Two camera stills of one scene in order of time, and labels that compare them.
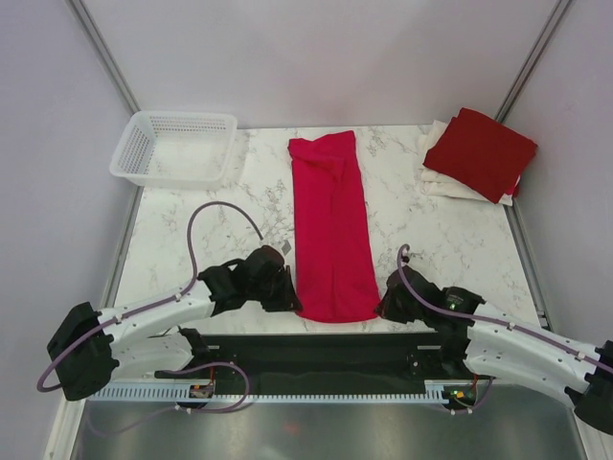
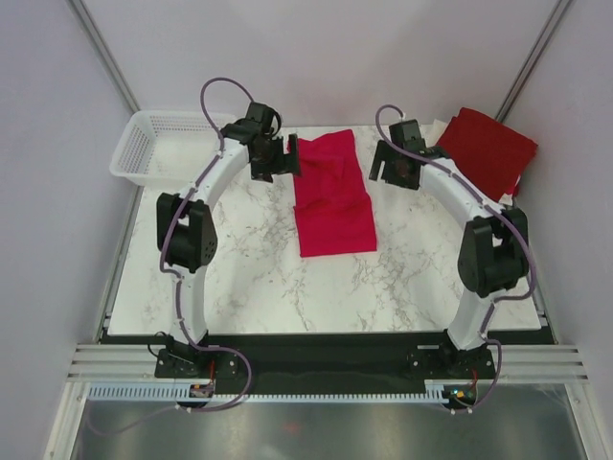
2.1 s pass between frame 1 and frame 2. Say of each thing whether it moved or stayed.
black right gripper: moved
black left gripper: moved
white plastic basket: stayed
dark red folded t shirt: stayed
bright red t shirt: moved
